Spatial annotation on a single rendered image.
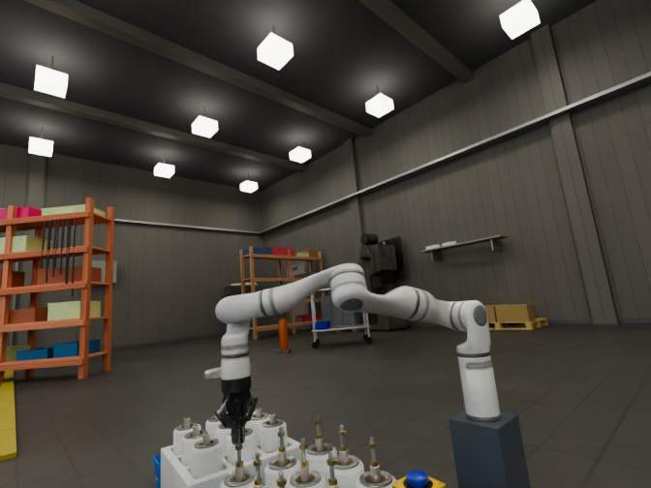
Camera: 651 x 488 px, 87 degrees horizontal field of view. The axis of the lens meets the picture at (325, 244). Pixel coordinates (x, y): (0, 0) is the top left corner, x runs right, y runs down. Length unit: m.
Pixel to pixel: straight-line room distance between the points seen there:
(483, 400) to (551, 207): 6.43
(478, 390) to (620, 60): 7.19
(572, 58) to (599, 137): 1.57
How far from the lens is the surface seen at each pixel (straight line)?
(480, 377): 1.12
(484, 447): 1.14
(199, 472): 1.30
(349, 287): 0.82
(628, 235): 7.16
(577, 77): 7.97
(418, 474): 0.78
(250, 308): 0.90
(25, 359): 6.24
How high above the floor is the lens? 0.65
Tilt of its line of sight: 10 degrees up
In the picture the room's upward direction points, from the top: 5 degrees counter-clockwise
